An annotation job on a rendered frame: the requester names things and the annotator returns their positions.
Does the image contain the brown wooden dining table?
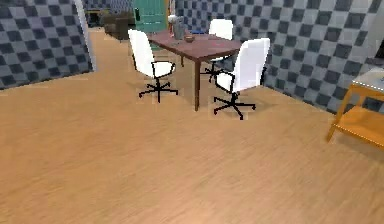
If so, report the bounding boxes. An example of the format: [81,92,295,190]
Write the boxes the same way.
[146,29,242,112]

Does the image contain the white swivel office chair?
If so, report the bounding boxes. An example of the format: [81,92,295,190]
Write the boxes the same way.
[204,18,234,84]
[127,29,179,104]
[213,37,271,121]

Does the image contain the dark brown sofa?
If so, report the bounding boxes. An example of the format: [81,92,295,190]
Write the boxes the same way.
[99,11,136,42]

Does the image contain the orange wooden side table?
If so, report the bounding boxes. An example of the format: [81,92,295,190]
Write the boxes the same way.
[325,67,384,149]

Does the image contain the green room door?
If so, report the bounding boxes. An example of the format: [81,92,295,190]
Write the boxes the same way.
[132,0,168,34]

